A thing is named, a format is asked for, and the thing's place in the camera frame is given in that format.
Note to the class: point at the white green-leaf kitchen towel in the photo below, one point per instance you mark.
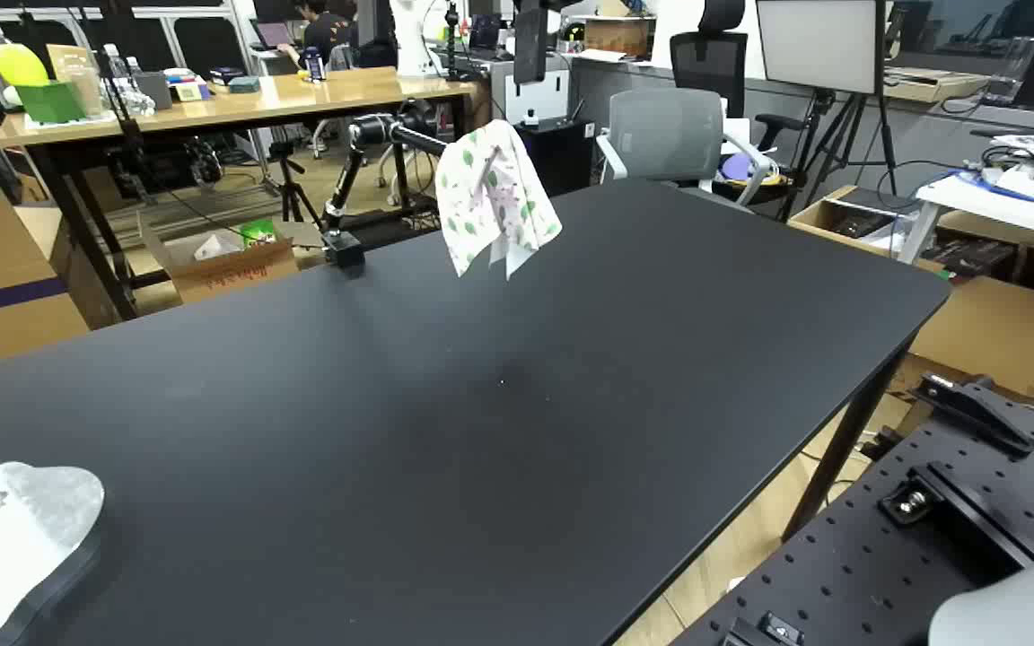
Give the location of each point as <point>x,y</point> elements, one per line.
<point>490,211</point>

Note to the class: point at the open cardboard box with papers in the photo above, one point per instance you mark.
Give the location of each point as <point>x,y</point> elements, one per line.
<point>849,220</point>

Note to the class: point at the white table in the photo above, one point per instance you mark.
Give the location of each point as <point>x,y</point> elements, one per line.
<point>984,202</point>

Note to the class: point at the wooden table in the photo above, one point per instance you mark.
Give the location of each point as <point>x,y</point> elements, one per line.
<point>257,103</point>

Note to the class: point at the black rail bracket with bolt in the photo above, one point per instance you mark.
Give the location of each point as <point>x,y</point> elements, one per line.
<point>966,516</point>

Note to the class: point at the black clamp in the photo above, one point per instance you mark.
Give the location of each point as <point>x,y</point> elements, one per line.
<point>975,411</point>

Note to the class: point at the black office chair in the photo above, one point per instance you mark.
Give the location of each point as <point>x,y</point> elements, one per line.
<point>707,63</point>

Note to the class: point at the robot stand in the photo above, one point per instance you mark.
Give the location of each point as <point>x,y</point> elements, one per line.
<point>849,574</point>

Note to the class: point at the light panel on tripod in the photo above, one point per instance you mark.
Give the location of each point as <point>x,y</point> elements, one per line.
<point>818,45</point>

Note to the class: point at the silver metal plate with bolt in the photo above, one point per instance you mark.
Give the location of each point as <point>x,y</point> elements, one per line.
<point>14,538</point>

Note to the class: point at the grey office chair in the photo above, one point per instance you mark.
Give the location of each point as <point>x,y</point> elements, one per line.
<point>665,135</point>

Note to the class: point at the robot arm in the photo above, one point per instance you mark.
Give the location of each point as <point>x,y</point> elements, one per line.
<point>1020,601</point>

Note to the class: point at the row of water bottles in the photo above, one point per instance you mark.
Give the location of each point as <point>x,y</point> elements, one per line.
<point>127,85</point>

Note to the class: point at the blue bottle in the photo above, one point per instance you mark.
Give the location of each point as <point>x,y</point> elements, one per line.
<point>314,64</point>

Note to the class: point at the small black tripod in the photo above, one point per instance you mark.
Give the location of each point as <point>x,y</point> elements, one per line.
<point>293,184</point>

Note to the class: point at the person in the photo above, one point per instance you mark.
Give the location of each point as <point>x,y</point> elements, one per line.
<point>324,31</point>

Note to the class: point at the white cabinet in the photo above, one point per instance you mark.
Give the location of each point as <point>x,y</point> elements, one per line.
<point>530,94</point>

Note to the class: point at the plain cardboard box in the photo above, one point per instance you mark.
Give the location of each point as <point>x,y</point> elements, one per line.
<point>1002,332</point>

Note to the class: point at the open cardboard box with packets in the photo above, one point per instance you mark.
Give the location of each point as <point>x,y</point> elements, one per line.
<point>230,265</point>

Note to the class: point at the black computer tower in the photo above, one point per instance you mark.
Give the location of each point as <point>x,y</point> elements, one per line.
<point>562,154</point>

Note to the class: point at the yellow-green balloon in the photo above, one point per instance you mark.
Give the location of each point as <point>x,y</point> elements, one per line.
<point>19,65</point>

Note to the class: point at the green box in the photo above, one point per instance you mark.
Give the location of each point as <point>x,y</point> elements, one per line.
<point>50,102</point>

